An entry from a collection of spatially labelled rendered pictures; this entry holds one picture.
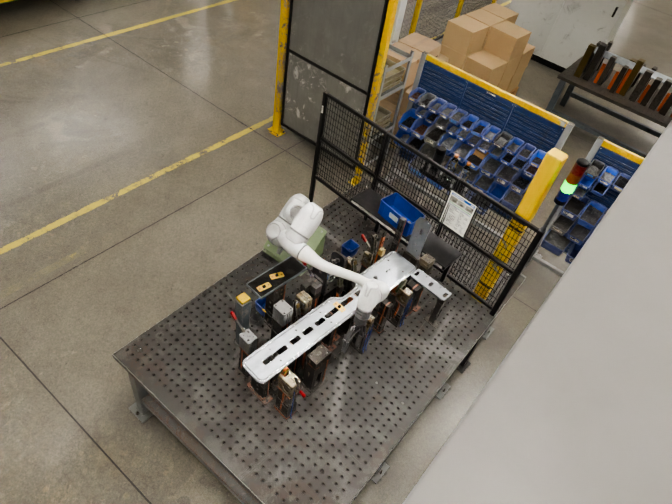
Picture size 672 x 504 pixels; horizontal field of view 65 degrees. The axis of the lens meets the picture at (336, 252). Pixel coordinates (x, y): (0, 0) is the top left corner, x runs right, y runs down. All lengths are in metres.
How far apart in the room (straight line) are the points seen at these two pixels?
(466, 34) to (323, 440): 5.40
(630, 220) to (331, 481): 2.74
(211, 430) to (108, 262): 2.21
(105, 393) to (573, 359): 3.94
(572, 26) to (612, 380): 9.13
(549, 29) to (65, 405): 8.31
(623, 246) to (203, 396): 2.96
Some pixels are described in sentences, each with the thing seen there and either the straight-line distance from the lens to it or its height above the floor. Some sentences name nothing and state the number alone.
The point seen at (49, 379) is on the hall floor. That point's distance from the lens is 4.33.
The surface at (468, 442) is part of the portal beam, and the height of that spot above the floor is 3.33.
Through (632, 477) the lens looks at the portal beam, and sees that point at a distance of 0.32.
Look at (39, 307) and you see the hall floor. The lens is 4.73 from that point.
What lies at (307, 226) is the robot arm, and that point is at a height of 1.49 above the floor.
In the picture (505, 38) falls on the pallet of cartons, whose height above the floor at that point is 0.99.
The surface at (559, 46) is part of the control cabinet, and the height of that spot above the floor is 0.37.
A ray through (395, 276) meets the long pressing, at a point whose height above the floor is 1.00.
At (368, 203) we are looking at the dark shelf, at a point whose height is 1.03.
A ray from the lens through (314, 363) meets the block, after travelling 3.01.
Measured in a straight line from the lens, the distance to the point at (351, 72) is 5.30.
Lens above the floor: 3.57
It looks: 46 degrees down
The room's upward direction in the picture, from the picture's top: 12 degrees clockwise
